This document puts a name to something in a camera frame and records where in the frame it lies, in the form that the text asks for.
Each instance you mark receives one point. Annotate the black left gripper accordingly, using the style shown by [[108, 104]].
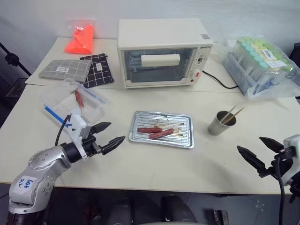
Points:
[[90, 146]]

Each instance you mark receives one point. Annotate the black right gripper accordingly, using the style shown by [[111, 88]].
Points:
[[287, 158]]

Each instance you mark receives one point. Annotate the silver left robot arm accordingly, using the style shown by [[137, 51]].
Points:
[[42, 161]]

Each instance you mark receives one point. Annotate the wooden skewer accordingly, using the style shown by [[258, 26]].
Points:
[[236, 113], [230, 113]]

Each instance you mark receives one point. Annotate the skewered red sausage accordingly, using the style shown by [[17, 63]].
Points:
[[78, 99]]

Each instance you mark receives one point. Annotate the steel cup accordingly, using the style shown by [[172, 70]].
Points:
[[219, 127]]

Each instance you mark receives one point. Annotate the clear zip bag blue strip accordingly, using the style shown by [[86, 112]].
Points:
[[65, 105]]

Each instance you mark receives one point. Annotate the silver metal baking tray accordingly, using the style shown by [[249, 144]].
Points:
[[161, 119]]

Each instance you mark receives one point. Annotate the black checked fabric pouch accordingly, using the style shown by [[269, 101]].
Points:
[[99, 71]]

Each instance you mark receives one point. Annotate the clear plastic bag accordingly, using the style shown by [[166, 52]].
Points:
[[281, 82]]

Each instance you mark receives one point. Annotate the grey checked fabric pouch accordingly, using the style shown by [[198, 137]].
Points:
[[65, 70]]

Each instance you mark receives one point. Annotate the rack of capped tubes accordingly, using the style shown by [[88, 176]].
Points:
[[255, 58]]

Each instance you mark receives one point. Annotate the orange cloth in clear bag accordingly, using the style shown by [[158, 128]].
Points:
[[80, 41]]

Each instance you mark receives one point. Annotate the black object behind table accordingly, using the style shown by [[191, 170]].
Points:
[[295, 51]]

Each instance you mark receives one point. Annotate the white toaster oven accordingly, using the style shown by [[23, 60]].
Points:
[[159, 35]]

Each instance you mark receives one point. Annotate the black tripod stand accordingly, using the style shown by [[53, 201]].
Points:
[[11, 58]]

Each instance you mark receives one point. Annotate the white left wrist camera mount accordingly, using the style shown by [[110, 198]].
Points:
[[78, 124]]

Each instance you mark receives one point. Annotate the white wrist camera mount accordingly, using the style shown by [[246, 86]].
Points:
[[293, 143], [78, 124]]

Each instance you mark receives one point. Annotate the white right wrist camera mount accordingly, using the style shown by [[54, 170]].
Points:
[[293, 143]]

